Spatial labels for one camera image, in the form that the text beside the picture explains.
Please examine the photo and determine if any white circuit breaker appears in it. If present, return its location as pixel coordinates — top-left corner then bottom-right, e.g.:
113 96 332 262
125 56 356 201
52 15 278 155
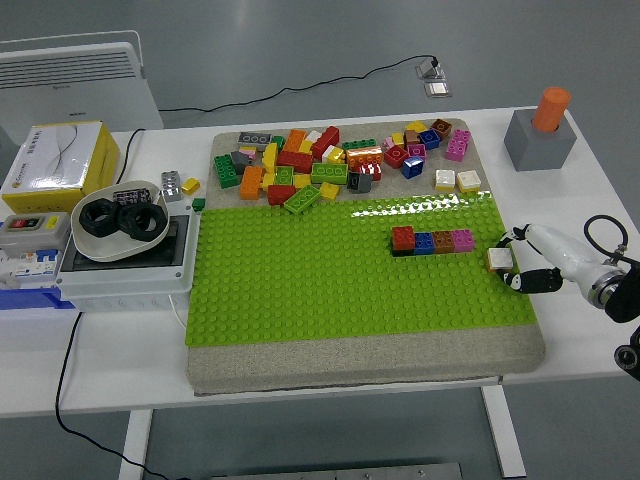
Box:
0 247 64 290

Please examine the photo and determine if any black floor cable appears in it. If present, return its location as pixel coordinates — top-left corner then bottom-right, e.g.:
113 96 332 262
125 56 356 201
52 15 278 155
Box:
158 54 440 114

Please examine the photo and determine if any black hex nut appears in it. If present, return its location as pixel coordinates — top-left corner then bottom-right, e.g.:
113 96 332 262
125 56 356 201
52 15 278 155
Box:
117 203 162 242
79 197 120 236

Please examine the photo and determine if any blue box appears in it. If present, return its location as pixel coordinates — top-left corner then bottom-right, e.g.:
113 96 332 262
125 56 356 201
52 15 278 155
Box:
0 287 80 312

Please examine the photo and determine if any grey switch box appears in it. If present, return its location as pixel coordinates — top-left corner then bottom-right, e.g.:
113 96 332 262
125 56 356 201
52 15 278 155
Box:
0 211 71 257

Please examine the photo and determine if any light green long brick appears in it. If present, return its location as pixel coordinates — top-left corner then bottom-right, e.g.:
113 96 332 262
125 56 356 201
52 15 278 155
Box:
310 162 349 186
283 184 322 215

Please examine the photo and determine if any grey block holder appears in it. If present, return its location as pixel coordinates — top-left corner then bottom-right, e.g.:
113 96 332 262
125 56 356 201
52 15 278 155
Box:
503 108 575 173

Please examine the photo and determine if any red square brick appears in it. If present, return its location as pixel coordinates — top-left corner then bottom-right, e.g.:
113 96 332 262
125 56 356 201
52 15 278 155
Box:
383 145 409 170
391 225 417 257

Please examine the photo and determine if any dark green long brick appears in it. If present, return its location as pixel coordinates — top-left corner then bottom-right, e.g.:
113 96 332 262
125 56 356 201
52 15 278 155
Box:
213 153 240 190

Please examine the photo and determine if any pink long brick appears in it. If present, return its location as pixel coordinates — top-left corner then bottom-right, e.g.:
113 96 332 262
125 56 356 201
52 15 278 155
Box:
444 129 473 163

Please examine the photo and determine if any shiny orange long brick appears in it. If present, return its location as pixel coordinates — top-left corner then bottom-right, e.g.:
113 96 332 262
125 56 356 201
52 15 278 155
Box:
345 147 385 169

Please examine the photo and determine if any white table leg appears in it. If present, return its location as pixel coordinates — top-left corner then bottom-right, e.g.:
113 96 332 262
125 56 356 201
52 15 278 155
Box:
118 409 154 480
480 384 527 479

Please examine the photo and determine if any silver grey brick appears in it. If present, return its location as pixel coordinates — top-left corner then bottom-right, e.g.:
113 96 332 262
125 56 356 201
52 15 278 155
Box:
160 170 183 203

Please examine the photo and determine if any white electrical enclosure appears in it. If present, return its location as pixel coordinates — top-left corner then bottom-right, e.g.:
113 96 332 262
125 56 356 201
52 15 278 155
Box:
55 212 194 312

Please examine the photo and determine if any white bowl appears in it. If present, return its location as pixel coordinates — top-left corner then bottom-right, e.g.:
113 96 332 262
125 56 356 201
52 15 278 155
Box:
70 179 171 263

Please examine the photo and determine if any orange cylinder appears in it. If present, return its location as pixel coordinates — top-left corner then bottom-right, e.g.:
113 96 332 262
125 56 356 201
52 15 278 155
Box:
531 86 572 133

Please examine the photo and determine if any black hanging cable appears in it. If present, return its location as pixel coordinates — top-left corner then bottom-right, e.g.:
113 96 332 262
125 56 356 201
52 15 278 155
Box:
54 310 177 480

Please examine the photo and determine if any grey flat long brick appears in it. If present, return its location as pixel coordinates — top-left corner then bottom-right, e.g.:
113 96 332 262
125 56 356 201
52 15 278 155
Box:
236 131 274 148

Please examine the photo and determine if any black small block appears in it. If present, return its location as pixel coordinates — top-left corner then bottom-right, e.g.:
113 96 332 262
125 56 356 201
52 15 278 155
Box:
112 185 154 205

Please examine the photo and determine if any grey sloped brick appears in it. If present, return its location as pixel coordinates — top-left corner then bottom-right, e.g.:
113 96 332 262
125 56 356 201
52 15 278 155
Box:
230 151 256 175

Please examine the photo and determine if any green studded baseplate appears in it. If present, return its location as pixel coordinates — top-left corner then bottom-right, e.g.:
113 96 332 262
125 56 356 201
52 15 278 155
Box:
183 189 537 347

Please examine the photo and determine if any yellow and white carton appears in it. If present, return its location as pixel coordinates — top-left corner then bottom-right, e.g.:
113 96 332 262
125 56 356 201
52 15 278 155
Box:
1 120 121 215

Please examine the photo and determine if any black cable on table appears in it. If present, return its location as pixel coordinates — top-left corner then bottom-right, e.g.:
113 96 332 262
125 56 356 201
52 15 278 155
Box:
115 128 146 186

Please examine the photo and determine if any silver floor socket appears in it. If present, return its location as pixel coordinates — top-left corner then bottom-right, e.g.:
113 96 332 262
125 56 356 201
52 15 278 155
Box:
415 58 451 99

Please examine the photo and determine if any white panel heater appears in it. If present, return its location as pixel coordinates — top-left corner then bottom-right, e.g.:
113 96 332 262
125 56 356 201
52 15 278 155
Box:
0 30 165 132

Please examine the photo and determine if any red long brick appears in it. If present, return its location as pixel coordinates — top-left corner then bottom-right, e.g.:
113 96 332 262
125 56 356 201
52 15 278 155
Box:
310 125 341 159
276 149 315 174

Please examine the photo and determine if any grey-brown mat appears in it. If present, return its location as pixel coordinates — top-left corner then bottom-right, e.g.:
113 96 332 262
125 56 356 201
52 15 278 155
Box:
185 117 547 397

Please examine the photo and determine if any red sloped brick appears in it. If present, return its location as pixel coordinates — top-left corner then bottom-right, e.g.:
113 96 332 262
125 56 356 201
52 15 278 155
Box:
267 184 297 207

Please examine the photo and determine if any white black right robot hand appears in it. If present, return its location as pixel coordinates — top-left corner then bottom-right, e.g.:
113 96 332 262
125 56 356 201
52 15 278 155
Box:
494 223 625 295

